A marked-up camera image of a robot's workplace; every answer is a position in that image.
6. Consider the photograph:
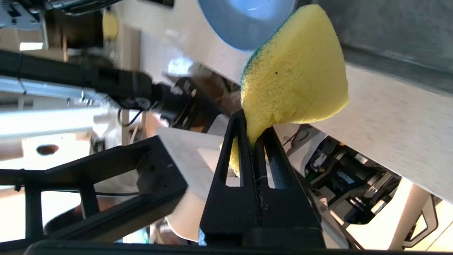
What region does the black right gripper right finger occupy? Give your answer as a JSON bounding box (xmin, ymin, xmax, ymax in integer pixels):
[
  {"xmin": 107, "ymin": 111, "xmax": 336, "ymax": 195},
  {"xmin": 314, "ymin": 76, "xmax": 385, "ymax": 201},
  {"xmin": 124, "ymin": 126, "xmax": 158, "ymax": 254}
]
[{"xmin": 253, "ymin": 126, "xmax": 326, "ymax": 249}]

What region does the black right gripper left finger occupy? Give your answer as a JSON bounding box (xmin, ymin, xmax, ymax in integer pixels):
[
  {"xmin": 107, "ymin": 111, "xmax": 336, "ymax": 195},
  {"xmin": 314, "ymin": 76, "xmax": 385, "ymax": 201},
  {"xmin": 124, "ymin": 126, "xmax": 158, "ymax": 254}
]
[{"xmin": 200, "ymin": 109, "xmax": 262, "ymax": 247}]

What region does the black robot torso frame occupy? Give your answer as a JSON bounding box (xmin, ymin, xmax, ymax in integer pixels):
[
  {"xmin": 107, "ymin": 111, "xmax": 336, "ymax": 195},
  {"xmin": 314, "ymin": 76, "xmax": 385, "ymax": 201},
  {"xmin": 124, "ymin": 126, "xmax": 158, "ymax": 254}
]
[{"xmin": 0, "ymin": 136, "xmax": 188, "ymax": 245}]

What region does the stainless steel sink basin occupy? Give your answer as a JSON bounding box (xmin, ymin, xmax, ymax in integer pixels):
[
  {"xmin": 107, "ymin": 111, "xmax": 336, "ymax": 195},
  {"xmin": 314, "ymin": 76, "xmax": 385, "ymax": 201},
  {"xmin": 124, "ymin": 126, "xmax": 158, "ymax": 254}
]
[{"xmin": 308, "ymin": 0, "xmax": 453, "ymax": 93}]

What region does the blue plate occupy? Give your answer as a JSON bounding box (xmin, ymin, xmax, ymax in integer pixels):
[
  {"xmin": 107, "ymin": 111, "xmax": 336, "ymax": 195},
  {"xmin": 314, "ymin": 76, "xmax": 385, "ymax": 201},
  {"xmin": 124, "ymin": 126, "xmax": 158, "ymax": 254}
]
[{"xmin": 197, "ymin": 0, "xmax": 298, "ymax": 52}]

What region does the yellow sponge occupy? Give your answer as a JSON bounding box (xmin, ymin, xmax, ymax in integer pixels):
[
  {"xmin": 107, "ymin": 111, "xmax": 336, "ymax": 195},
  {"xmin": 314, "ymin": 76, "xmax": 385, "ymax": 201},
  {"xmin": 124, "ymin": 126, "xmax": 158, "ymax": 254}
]
[{"xmin": 219, "ymin": 4, "xmax": 349, "ymax": 177}]

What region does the silver robot torso column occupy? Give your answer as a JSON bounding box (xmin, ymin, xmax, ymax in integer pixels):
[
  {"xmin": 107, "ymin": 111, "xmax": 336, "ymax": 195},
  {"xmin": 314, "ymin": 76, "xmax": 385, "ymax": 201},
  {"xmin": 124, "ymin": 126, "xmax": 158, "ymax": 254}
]
[{"xmin": 0, "ymin": 76, "xmax": 118, "ymax": 139}]

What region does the small yellow pad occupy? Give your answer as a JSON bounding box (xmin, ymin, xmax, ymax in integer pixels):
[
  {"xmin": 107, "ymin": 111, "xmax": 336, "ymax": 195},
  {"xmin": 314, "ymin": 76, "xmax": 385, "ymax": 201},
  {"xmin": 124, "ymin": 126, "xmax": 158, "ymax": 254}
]
[{"xmin": 102, "ymin": 10, "xmax": 120, "ymax": 40}]

